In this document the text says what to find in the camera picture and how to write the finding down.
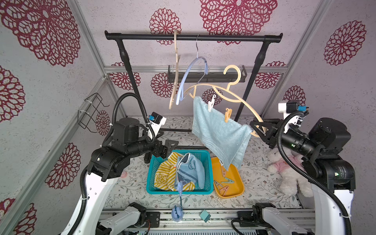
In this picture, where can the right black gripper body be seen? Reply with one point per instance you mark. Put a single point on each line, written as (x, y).
(274, 136)

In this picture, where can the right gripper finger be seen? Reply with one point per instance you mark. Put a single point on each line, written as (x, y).
(268, 138)
(267, 123)

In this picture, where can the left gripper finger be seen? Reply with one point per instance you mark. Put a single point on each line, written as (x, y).
(169, 146)
(160, 133)

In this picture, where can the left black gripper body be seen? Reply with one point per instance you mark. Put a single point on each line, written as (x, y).
(154, 147)

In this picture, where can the blue hello towel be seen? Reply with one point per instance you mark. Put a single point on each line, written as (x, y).
(189, 169)

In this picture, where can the yellow striped towel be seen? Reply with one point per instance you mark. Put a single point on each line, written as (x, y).
(165, 176)

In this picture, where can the teal plain towel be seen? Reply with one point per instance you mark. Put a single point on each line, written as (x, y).
(228, 141)

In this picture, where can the green clothespin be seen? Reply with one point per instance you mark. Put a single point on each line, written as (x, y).
(228, 182)

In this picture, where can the cream plastic hanger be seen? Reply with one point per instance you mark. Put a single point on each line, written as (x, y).
(175, 84)

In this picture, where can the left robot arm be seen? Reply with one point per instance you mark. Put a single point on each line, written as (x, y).
(126, 139)

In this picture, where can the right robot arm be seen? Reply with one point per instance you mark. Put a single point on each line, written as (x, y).
(315, 158)

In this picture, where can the teal plastic basket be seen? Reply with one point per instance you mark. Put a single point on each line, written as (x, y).
(202, 155)

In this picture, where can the orange clothespin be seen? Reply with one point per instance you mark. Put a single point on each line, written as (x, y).
(228, 114)

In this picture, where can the white teddy bear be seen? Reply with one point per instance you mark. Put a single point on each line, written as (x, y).
(291, 180)

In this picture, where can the white clothespin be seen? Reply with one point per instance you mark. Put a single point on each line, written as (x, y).
(211, 103)

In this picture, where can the yellow plastic tray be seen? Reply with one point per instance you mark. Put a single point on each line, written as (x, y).
(235, 189)

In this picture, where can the small teal cube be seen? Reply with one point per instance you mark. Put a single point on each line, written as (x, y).
(205, 216)

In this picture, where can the black clothes rack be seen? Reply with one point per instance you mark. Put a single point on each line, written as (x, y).
(226, 94)

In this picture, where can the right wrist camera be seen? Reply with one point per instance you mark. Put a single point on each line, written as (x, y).
(289, 107)

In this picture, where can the black wire wall rack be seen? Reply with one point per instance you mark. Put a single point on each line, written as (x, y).
(94, 117)

